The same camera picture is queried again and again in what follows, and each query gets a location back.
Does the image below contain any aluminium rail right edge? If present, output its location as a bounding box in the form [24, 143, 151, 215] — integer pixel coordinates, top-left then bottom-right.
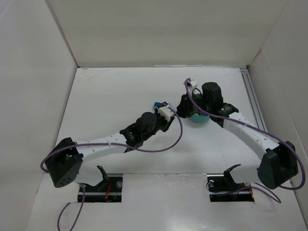
[240, 67, 267, 131]

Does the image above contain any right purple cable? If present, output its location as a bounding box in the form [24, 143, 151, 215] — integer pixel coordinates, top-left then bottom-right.
[185, 84, 306, 204]

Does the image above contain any purple cable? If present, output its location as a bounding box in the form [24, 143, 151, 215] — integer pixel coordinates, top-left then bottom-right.
[185, 84, 306, 204]
[40, 107, 182, 231]

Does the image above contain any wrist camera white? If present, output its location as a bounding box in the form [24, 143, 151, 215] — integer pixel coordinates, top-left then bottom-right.
[158, 103, 177, 122]
[183, 78, 198, 94]

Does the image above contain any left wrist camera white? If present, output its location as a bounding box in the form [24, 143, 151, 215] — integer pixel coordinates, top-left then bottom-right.
[158, 103, 177, 122]

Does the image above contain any teal lego block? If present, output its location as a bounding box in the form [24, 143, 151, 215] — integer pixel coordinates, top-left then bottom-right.
[153, 102, 166, 110]

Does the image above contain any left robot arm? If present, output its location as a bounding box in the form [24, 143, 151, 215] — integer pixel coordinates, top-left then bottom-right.
[40, 111, 177, 188]

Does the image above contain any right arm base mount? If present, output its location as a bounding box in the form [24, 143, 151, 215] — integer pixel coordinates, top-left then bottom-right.
[206, 164, 255, 202]

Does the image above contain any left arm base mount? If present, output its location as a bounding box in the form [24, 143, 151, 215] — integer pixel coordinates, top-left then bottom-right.
[77, 166, 123, 203]

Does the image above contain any teal round divided container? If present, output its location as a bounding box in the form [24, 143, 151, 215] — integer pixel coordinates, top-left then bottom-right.
[189, 112, 210, 124]

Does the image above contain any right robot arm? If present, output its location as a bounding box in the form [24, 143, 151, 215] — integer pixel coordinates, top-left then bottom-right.
[177, 78, 298, 189]

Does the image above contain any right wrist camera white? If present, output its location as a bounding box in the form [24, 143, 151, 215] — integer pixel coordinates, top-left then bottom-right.
[183, 78, 198, 94]

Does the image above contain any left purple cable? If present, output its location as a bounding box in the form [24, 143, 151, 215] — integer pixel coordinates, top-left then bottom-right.
[40, 107, 182, 231]

